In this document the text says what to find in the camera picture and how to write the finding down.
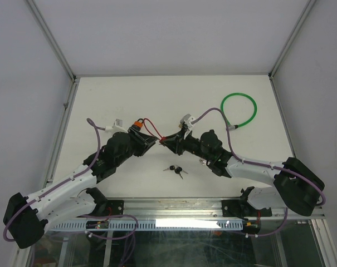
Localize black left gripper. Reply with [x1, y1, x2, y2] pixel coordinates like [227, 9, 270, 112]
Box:
[115, 127, 158, 166]

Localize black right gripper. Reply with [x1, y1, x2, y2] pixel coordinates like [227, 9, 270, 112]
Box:
[161, 127, 212, 162]

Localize red cable padlock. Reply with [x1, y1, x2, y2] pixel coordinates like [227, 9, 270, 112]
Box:
[143, 118, 163, 145]

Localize silver key pair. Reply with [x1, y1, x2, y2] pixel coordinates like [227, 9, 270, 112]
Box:
[199, 159, 207, 165]

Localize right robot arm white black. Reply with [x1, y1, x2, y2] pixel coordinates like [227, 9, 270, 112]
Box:
[160, 130, 325, 216]

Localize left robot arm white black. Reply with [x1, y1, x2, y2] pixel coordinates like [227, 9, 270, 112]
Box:
[3, 125, 157, 249]

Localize black head key left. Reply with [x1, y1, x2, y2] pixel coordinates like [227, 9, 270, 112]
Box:
[163, 165, 175, 171]

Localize black head key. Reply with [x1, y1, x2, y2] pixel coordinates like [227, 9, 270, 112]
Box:
[163, 165, 175, 171]
[174, 166, 187, 179]

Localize black head key right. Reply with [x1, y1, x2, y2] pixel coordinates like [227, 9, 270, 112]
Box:
[174, 166, 187, 179]

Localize orange black padlock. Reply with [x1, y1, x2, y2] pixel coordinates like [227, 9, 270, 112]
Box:
[131, 118, 144, 131]

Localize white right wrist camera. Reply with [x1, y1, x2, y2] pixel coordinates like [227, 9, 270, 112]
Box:
[180, 113, 196, 139]

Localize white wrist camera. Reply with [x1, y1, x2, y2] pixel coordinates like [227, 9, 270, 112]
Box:
[180, 113, 196, 139]
[104, 118, 127, 134]

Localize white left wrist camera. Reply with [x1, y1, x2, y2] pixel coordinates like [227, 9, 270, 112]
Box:
[104, 118, 127, 134]

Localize green cable lock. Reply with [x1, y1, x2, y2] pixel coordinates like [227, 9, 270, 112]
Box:
[220, 92, 258, 131]

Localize aluminium mounting rail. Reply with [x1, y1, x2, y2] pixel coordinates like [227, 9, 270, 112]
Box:
[45, 196, 326, 223]

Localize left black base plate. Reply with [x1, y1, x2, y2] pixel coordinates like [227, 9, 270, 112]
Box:
[81, 199, 124, 218]

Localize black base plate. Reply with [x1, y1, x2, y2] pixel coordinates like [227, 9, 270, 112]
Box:
[221, 199, 272, 219]
[81, 199, 124, 218]

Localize white perforated cable duct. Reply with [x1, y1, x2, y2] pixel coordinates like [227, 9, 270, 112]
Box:
[52, 219, 243, 232]

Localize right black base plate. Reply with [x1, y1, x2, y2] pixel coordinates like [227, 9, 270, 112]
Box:
[221, 199, 272, 219]

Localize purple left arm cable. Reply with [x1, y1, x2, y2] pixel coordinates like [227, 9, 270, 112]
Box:
[3, 118, 140, 267]

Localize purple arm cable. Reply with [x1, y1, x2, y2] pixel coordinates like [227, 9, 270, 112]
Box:
[192, 107, 327, 239]
[3, 118, 140, 267]

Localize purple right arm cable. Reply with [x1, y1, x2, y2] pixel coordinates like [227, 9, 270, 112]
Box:
[192, 107, 327, 239]

